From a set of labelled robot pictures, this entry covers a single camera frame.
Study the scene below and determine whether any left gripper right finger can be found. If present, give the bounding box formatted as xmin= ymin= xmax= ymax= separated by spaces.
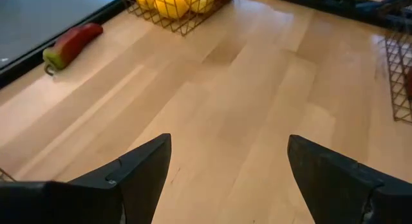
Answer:
xmin=286 ymin=134 xmax=412 ymax=224

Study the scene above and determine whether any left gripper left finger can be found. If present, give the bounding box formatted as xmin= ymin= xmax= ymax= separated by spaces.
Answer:
xmin=0 ymin=133 xmax=173 ymax=224

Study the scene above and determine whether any wire mesh basket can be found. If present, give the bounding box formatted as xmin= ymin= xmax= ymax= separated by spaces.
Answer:
xmin=119 ymin=0 xmax=241 ymax=37
xmin=0 ymin=167 xmax=16 ymax=183
xmin=383 ymin=30 xmax=412 ymax=124

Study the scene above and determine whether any pale yellow lemon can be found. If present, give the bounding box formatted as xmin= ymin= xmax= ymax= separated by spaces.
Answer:
xmin=185 ymin=0 xmax=216 ymax=14

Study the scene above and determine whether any red chili pepper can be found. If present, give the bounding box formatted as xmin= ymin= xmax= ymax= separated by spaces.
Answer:
xmin=42 ymin=23 xmax=104 ymax=77

